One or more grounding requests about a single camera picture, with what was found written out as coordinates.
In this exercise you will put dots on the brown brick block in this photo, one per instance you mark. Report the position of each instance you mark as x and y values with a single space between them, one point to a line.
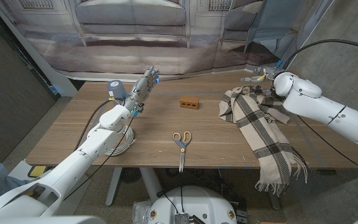
189 102

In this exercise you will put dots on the printed living room backdrop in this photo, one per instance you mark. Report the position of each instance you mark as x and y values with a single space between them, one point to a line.
135 46

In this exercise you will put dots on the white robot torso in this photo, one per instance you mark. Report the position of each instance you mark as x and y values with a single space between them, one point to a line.
191 205

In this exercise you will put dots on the cream plaid fringed scarf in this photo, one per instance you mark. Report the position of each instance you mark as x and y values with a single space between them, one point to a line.
259 130

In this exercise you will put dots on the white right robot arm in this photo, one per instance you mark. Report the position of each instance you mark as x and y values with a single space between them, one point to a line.
328 109

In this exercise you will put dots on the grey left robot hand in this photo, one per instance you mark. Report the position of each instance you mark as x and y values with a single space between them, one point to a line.
141 88

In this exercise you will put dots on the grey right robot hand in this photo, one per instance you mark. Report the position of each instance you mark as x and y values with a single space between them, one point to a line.
264 74

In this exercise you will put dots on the dark round floor fan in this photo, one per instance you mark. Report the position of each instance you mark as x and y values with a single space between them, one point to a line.
130 175

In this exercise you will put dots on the clear plastic bag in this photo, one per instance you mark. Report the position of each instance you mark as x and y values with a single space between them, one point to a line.
140 211

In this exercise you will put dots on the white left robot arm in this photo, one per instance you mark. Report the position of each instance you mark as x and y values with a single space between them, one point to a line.
73 161

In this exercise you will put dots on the white slanted post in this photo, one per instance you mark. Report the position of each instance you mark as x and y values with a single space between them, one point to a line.
42 68

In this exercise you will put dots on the white table leg frame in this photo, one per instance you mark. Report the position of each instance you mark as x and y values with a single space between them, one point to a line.
148 183

